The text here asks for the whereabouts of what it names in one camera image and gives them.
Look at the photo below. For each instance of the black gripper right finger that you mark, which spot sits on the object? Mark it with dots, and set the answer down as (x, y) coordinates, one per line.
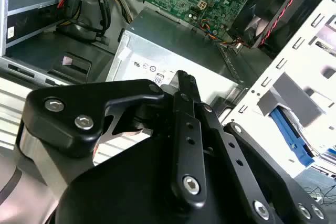
(236, 161)

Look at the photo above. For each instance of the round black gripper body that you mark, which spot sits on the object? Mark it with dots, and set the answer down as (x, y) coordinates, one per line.
(118, 195)

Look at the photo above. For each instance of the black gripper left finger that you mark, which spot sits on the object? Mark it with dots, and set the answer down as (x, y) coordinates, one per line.
(65, 103)

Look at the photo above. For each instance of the hard disk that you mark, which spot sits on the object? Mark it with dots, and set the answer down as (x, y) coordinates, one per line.
(286, 129)

